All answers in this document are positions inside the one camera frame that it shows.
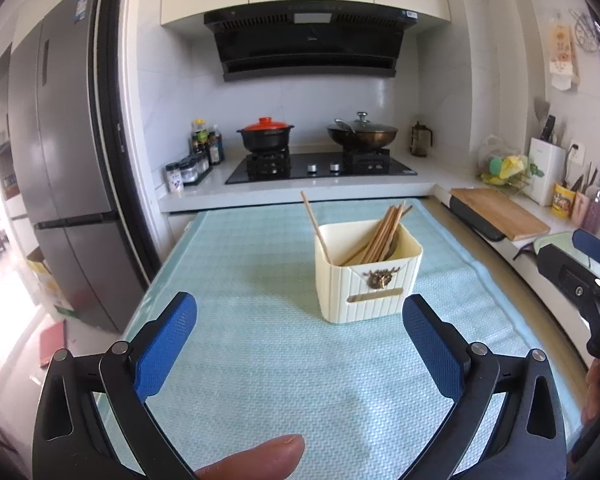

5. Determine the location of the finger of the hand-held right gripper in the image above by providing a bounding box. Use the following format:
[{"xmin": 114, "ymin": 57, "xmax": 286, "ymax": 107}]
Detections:
[
  {"xmin": 536, "ymin": 244, "xmax": 600, "ymax": 312},
  {"xmin": 572, "ymin": 227, "xmax": 600, "ymax": 273}
]

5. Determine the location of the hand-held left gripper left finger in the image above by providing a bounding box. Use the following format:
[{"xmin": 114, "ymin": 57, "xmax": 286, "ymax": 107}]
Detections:
[{"xmin": 32, "ymin": 291, "xmax": 198, "ymax": 480}]

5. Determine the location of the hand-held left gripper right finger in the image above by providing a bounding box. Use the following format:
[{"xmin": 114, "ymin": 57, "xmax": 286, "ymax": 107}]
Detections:
[{"xmin": 402, "ymin": 293, "xmax": 568, "ymax": 480}]

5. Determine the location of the cream ribbed utensil box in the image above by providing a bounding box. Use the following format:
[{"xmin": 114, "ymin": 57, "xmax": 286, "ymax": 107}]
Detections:
[{"xmin": 314, "ymin": 220, "xmax": 424, "ymax": 325}]

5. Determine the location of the bunch of wooden chopsticks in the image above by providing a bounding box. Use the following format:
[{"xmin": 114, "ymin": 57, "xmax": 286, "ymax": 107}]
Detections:
[{"xmin": 340, "ymin": 201, "xmax": 415, "ymax": 266}]

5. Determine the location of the person's right hand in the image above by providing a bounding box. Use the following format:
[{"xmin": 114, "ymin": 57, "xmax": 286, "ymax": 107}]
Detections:
[{"xmin": 581, "ymin": 359, "xmax": 600, "ymax": 426}]

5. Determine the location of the person's left hand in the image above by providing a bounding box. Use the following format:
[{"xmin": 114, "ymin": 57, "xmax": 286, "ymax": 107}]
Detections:
[{"xmin": 195, "ymin": 434, "xmax": 306, "ymax": 480}]

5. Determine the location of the pink cup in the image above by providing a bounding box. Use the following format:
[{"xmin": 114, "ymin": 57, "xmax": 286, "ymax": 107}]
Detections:
[{"xmin": 572, "ymin": 192, "xmax": 591, "ymax": 223}]

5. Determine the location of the yellow cup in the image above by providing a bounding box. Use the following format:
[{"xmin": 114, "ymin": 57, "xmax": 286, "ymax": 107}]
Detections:
[{"xmin": 552, "ymin": 182, "xmax": 576, "ymax": 218}]

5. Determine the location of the wooden cutting board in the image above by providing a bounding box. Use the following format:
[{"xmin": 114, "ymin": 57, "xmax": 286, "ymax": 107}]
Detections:
[{"xmin": 450, "ymin": 187, "xmax": 552, "ymax": 241}]

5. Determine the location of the white knife block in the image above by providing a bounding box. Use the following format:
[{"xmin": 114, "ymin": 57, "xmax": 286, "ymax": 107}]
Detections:
[{"xmin": 527, "ymin": 136, "xmax": 567, "ymax": 207}]

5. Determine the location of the black tray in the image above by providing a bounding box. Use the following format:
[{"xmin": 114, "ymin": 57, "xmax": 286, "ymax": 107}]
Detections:
[{"xmin": 447, "ymin": 195, "xmax": 506, "ymax": 242}]

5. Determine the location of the light green woven mat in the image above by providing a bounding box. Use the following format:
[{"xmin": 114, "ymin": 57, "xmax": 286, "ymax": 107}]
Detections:
[{"xmin": 92, "ymin": 197, "xmax": 581, "ymax": 480}]

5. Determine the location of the plastic bag of vegetables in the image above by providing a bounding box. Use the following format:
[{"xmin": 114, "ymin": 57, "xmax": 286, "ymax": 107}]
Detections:
[{"xmin": 477, "ymin": 134, "xmax": 531, "ymax": 191}]

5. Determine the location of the red flat board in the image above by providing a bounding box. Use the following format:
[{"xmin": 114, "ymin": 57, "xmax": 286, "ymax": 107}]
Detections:
[{"xmin": 39, "ymin": 322, "xmax": 67, "ymax": 368}]

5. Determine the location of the cardboard box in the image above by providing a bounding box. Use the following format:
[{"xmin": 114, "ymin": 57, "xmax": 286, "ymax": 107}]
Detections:
[{"xmin": 27, "ymin": 250, "xmax": 78, "ymax": 318}]

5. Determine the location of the white spice jar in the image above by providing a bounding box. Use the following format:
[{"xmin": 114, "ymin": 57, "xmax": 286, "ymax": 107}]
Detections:
[{"xmin": 165, "ymin": 162, "xmax": 185, "ymax": 195}]

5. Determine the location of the rack of spice jars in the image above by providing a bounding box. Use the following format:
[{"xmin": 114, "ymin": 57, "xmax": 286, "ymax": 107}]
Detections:
[{"xmin": 180, "ymin": 152, "xmax": 214, "ymax": 184}]

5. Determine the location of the glass french press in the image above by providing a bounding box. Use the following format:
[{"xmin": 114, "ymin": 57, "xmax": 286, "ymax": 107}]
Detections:
[{"xmin": 410, "ymin": 121, "xmax": 435, "ymax": 158}]

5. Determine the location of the dark sauce bottle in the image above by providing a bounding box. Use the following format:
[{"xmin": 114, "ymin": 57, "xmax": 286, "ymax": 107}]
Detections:
[{"xmin": 209, "ymin": 127, "xmax": 226, "ymax": 165}]

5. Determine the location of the yellow capped sauce bottle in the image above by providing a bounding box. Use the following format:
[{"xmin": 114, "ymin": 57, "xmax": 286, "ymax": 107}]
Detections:
[{"xmin": 191, "ymin": 119, "xmax": 209, "ymax": 158}]

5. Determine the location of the grey refrigerator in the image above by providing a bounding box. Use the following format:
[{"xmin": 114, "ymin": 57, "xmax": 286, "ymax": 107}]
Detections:
[{"xmin": 0, "ymin": 0, "xmax": 148, "ymax": 333}]

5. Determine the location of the black gas stove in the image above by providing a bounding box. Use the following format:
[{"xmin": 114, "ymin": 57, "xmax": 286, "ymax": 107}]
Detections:
[{"xmin": 224, "ymin": 151, "xmax": 418, "ymax": 186}]

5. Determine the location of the black wok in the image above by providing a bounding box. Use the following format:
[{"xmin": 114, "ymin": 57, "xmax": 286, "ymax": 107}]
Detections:
[{"xmin": 326, "ymin": 127, "xmax": 398, "ymax": 152}]

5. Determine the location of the black pot with red lid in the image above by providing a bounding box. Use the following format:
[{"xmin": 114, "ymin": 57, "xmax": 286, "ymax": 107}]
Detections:
[{"xmin": 236, "ymin": 116, "xmax": 296, "ymax": 153}]

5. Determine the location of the glass wok lid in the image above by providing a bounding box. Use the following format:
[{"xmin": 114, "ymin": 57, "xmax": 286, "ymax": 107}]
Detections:
[{"xmin": 334, "ymin": 111, "xmax": 388, "ymax": 134}]

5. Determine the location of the black range hood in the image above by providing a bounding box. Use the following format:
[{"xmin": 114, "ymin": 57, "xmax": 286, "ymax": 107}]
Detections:
[{"xmin": 202, "ymin": 2, "xmax": 421, "ymax": 83}]

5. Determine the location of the hanging wall calendar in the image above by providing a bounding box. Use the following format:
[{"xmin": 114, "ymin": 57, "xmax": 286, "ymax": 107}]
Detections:
[{"xmin": 547, "ymin": 12, "xmax": 581, "ymax": 92}]

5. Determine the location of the wire wall rack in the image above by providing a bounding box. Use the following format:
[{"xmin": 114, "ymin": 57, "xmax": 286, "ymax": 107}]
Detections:
[{"xmin": 567, "ymin": 7, "xmax": 600, "ymax": 53}]

